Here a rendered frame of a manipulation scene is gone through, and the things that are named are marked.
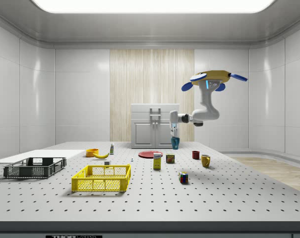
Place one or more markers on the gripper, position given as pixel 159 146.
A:
pixel 173 131

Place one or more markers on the teal mug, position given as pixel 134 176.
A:
pixel 175 143

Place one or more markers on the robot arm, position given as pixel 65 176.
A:
pixel 206 111

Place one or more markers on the flat-sided can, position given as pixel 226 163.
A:
pixel 170 158

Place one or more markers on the white cabinet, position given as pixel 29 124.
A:
pixel 144 134

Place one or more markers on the red mug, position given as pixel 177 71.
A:
pixel 195 155

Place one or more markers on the yellow white box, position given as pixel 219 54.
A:
pixel 157 162

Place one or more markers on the red plate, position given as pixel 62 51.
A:
pixel 147 154

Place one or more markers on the yellow mug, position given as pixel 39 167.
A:
pixel 204 161

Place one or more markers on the puzzle cube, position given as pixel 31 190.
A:
pixel 183 177

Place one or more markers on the small white bottle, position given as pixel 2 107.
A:
pixel 111 149

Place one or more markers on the drone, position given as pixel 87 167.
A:
pixel 214 75

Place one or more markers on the grey cube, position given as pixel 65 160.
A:
pixel 106 163

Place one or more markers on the banana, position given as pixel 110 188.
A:
pixel 101 156

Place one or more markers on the yellow bowl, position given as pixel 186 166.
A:
pixel 90 152

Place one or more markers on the yellow basket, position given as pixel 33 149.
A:
pixel 100 184

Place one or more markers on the white board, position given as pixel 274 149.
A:
pixel 40 154

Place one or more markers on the dark grey basket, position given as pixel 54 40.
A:
pixel 28 171

